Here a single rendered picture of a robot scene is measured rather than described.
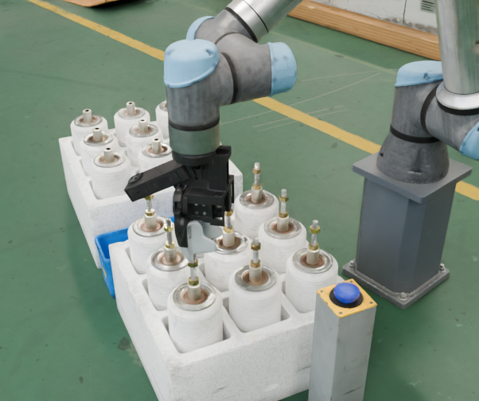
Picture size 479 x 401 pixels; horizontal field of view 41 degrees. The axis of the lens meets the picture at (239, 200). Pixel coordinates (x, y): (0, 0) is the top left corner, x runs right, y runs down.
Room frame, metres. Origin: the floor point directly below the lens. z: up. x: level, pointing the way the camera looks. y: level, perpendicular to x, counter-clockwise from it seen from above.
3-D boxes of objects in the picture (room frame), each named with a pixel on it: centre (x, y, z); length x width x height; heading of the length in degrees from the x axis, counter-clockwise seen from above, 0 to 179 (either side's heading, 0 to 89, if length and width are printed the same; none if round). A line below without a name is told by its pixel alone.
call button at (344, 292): (0.77, -0.17, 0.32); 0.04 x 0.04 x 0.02
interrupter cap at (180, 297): (0.85, 0.08, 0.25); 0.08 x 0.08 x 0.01
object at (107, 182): (1.34, 0.31, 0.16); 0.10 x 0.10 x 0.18
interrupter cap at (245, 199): (1.16, -0.04, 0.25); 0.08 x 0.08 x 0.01
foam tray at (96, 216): (1.50, 0.25, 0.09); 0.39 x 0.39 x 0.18; 23
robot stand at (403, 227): (1.22, -0.38, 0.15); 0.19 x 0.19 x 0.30; 41
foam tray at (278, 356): (1.01, 0.02, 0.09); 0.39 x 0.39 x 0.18; 25
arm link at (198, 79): (0.85, 0.06, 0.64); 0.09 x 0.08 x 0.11; 117
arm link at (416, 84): (1.21, -0.38, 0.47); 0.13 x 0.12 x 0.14; 27
